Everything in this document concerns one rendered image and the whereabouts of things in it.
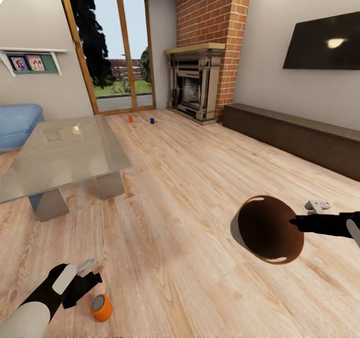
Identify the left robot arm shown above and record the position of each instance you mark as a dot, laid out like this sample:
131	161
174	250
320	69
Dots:
63	284

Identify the trash can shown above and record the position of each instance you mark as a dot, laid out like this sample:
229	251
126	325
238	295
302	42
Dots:
263	228

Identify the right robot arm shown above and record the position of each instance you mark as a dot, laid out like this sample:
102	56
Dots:
346	224

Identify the cabinet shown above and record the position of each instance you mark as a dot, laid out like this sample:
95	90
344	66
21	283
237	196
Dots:
333	147

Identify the wall mounted tv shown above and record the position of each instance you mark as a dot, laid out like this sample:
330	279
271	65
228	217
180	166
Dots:
326	43

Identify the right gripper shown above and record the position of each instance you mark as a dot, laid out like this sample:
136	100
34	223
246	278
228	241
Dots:
316	223

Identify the coffee table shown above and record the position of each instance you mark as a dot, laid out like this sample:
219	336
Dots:
60	153

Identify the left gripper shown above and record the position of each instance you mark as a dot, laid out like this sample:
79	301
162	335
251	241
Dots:
87	283

